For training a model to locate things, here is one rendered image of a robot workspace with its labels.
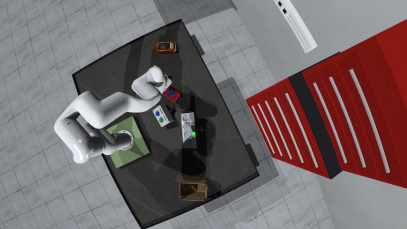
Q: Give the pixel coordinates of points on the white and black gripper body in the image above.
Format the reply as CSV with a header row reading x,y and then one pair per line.
x,y
169,81

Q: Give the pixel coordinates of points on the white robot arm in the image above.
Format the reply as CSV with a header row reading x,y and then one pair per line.
x,y
91,139

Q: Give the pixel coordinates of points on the orange digital multimeter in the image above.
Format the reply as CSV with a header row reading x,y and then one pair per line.
x,y
165,47

